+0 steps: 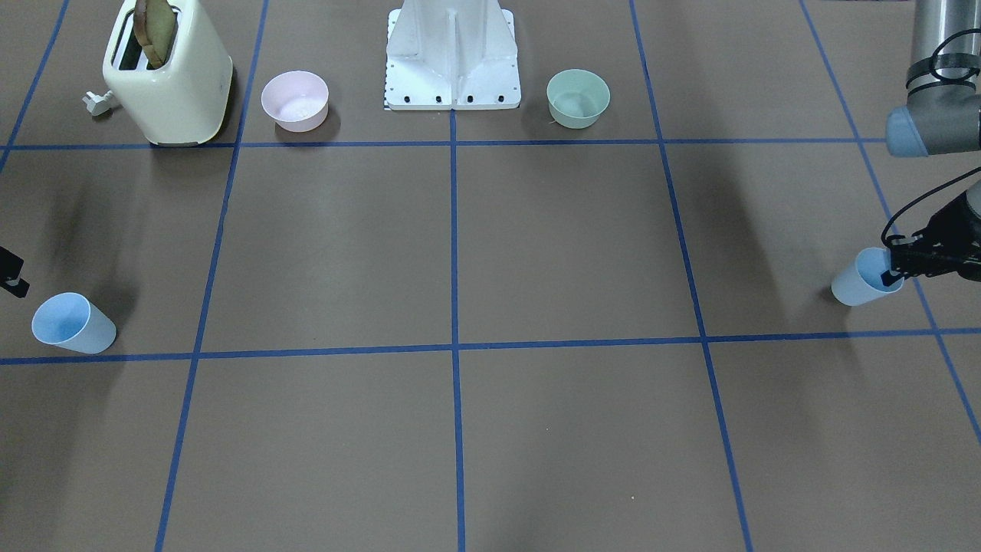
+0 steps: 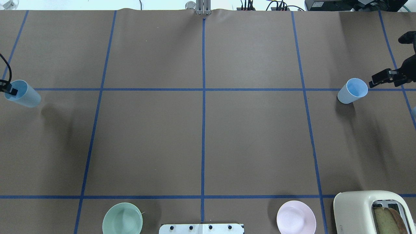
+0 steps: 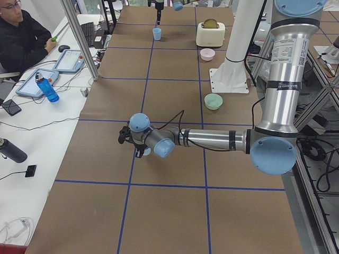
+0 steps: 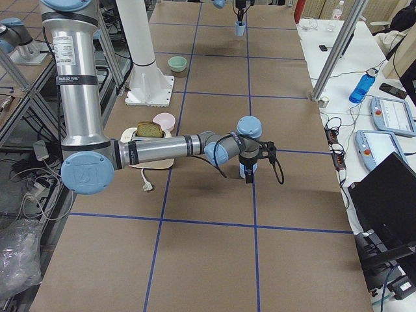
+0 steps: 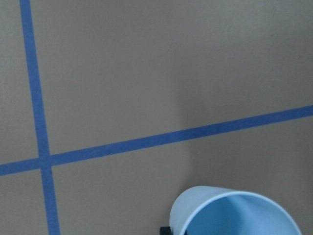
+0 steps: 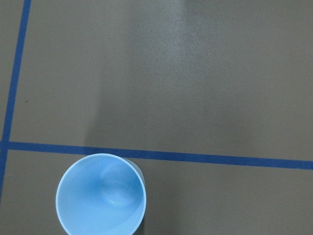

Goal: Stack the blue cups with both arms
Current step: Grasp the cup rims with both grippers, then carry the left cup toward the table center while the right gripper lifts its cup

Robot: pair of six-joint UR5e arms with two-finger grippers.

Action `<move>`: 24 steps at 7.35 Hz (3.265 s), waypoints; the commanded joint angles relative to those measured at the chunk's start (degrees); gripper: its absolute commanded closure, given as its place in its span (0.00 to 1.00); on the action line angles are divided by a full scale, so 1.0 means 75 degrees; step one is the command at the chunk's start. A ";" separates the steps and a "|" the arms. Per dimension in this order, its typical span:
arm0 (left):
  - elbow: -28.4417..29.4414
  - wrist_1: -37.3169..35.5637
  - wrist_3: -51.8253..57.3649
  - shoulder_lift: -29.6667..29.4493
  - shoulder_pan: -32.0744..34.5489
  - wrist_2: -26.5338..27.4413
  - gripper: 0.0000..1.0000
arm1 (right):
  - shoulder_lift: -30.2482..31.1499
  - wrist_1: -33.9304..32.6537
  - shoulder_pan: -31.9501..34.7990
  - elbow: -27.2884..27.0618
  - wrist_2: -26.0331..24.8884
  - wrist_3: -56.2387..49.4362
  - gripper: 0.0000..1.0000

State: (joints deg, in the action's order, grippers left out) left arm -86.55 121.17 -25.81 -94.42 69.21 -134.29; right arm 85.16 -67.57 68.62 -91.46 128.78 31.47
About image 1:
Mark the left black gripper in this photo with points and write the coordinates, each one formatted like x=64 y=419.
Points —
x=953 y=231

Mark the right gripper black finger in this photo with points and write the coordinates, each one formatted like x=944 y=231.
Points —
x=11 y=281

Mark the light blue cup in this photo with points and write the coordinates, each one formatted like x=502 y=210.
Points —
x=70 y=321
x=860 y=282

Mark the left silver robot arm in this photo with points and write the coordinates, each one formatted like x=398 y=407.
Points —
x=940 y=116

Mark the white toaster plug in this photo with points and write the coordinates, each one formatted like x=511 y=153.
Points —
x=98 y=105

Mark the cream toaster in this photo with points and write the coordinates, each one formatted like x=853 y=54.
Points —
x=183 y=102

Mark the bread slice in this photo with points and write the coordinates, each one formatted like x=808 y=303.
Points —
x=154 y=25

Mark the pink bowl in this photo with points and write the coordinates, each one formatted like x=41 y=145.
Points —
x=297 y=101

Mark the green bowl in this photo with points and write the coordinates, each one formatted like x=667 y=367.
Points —
x=577 y=98

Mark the white camera stand base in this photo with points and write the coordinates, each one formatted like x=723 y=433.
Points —
x=451 y=55

